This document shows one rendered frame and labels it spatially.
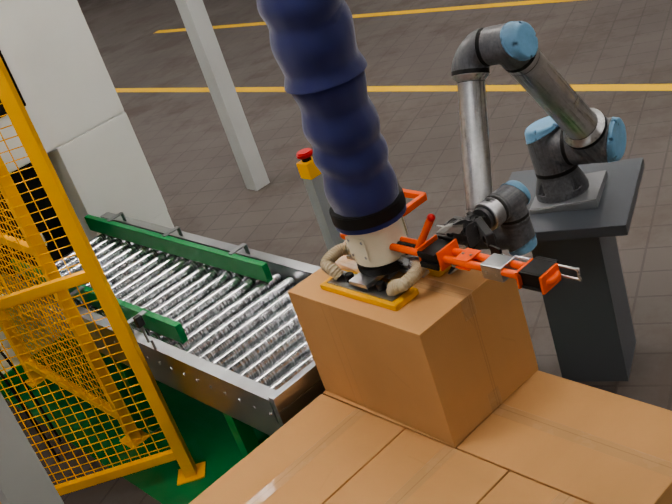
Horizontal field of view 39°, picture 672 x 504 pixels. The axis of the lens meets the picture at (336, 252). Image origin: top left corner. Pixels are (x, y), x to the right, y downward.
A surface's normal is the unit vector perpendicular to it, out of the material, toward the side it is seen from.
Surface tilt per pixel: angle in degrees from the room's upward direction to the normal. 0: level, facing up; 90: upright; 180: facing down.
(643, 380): 0
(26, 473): 90
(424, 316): 0
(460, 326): 90
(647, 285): 0
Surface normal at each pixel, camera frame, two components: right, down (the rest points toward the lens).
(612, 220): -0.29, -0.85
